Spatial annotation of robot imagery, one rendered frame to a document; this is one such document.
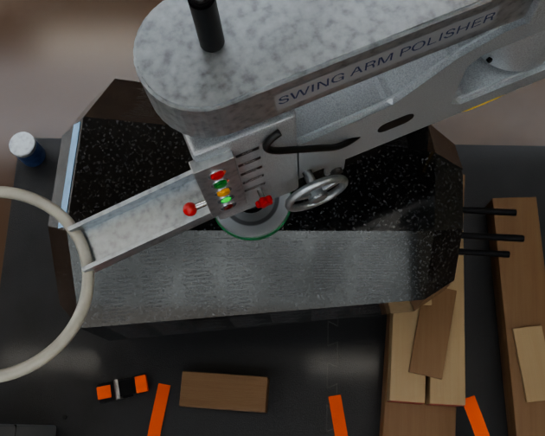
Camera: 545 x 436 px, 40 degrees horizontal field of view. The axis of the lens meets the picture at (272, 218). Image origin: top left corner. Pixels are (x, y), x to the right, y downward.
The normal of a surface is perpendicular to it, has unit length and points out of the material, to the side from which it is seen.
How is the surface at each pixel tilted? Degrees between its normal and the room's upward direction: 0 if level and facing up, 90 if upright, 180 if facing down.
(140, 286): 45
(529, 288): 0
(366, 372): 0
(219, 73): 0
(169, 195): 8
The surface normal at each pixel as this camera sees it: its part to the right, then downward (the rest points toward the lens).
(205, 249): -0.04, 0.48
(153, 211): -0.18, -0.22
